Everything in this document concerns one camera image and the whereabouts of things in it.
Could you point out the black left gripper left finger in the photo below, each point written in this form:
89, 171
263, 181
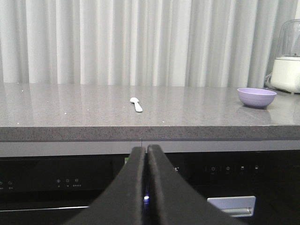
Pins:
122, 202

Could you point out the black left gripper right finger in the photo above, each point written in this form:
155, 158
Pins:
173, 201

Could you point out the mint green plastic spoon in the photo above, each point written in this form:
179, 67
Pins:
137, 106

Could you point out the purple plastic bowl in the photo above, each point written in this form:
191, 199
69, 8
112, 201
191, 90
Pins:
258, 98

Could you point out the black built-in dishwasher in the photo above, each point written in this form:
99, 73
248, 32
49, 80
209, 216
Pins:
50, 190

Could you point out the black built-in drawer appliance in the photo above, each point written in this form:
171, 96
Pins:
255, 187

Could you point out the white pleated curtain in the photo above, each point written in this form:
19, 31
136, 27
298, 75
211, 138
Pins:
200, 43

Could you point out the white blender with clear jar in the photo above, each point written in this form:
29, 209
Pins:
286, 69

